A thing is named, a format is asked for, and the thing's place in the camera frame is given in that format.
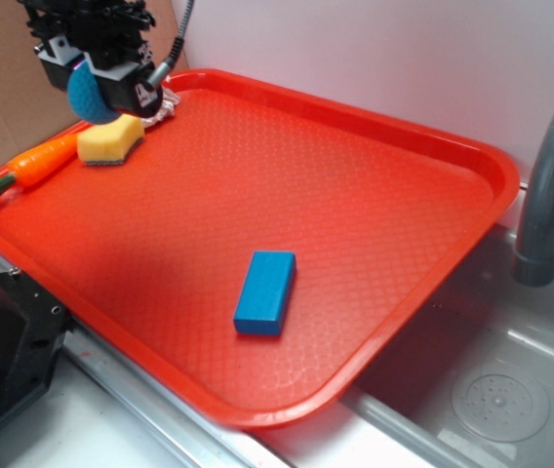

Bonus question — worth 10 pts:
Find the orange toy carrot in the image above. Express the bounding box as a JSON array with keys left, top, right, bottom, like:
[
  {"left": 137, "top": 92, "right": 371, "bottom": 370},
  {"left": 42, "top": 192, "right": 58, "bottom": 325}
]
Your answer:
[{"left": 0, "top": 134, "right": 78, "bottom": 196}]

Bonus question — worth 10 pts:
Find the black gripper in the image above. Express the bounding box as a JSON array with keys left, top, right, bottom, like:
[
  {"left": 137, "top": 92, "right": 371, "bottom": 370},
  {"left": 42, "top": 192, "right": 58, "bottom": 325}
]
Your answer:
[{"left": 21, "top": 1, "right": 163, "bottom": 117}]

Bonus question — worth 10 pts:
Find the brown cardboard sheet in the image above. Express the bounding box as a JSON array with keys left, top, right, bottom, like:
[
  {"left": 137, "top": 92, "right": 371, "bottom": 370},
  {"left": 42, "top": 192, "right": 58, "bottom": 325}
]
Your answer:
[{"left": 0, "top": 1, "right": 77, "bottom": 166}]

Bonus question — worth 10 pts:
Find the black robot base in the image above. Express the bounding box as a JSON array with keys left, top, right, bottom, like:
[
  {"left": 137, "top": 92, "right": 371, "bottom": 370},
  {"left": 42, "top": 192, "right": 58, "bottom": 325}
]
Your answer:
[{"left": 0, "top": 272, "right": 70, "bottom": 427}]

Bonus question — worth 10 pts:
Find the grey toy sink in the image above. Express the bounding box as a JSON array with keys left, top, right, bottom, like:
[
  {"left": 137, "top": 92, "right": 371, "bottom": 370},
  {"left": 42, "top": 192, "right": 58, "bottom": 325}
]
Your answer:
[{"left": 257, "top": 206, "right": 554, "bottom": 467}]

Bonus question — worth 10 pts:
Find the blue wooden block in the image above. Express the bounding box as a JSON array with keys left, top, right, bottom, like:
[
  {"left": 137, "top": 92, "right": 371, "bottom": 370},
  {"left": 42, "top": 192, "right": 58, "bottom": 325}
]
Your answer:
[{"left": 233, "top": 251, "right": 297, "bottom": 336}]

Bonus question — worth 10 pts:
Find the yellow sponge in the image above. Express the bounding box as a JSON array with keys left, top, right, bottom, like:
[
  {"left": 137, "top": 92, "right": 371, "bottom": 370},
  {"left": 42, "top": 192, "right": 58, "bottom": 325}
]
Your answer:
[{"left": 77, "top": 115, "right": 145, "bottom": 166}]

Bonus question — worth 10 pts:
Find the red plastic tray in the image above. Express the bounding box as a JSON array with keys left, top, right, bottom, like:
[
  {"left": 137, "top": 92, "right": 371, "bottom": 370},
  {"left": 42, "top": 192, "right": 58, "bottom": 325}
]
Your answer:
[{"left": 0, "top": 70, "right": 520, "bottom": 429}]

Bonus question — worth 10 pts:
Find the grey coiled cable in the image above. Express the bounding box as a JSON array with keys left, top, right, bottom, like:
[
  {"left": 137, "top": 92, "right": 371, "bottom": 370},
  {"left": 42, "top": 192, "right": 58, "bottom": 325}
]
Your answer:
[{"left": 144, "top": 0, "right": 197, "bottom": 90}]

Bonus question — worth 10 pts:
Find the blue textured ball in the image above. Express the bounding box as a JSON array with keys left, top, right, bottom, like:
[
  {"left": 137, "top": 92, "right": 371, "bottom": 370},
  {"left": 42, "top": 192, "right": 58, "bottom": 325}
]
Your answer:
[{"left": 67, "top": 63, "right": 120, "bottom": 125}]

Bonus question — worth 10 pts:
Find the grey faucet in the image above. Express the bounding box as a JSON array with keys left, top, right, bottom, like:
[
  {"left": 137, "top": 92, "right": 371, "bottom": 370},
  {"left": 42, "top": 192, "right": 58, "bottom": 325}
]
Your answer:
[{"left": 513, "top": 70, "right": 554, "bottom": 288}]

